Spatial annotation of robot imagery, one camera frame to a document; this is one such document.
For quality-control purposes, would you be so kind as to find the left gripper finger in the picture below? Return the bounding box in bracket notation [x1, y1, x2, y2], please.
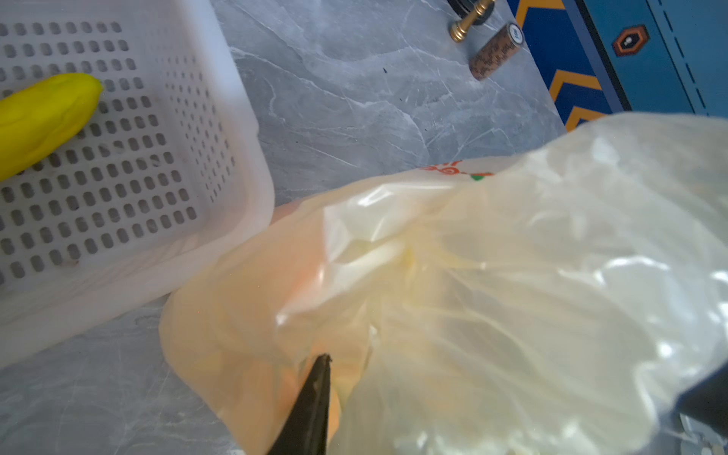
[267, 355, 332, 455]

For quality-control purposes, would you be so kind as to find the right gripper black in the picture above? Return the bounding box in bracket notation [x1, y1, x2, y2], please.
[676, 364, 728, 437]

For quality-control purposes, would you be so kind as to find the yellowish translucent plastic bag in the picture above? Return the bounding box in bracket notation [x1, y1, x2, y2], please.
[159, 113, 727, 454]

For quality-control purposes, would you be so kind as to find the white perforated plastic basket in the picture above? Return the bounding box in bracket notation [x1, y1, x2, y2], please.
[1, 1, 274, 366]

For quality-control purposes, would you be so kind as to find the brown patterned cylinder can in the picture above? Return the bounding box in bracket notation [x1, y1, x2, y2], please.
[468, 22, 525, 81]

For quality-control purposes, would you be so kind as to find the yellow banana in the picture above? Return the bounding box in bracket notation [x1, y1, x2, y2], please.
[1, 73, 104, 180]

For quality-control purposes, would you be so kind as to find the black round-base lamp stand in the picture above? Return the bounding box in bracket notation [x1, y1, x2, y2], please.
[447, 0, 495, 26]

